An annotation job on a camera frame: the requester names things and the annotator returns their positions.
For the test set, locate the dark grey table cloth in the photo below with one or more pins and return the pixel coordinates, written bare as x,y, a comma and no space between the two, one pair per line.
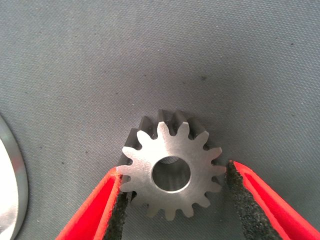
150,50

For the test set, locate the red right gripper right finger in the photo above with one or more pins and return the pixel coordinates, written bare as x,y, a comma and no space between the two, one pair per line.
262,207

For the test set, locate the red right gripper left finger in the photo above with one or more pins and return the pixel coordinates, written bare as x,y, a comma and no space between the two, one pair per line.
92,215

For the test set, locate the small steel planetary gear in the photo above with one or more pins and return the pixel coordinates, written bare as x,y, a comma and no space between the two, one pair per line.
140,172

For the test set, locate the round metal carrier plate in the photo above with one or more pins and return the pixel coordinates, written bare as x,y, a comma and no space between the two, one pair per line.
10,187

